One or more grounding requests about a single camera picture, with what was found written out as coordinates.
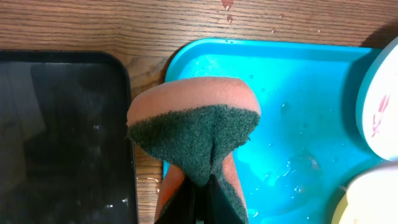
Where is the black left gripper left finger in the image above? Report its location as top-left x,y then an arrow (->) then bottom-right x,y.
155,177 -> 197,224

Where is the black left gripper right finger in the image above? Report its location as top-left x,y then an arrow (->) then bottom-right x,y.
204,175 -> 243,224

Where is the green and pink sponge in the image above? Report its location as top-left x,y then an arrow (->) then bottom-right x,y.
127,77 -> 261,223

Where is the yellow-green plate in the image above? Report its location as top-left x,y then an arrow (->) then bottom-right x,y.
329,163 -> 398,224

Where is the light blue plate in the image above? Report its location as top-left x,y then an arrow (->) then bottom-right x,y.
356,39 -> 397,161

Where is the teal plastic tray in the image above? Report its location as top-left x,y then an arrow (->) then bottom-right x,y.
165,39 -> 382,223

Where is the black plastic tray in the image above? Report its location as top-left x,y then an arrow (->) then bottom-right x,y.
1,50 -> 138,223

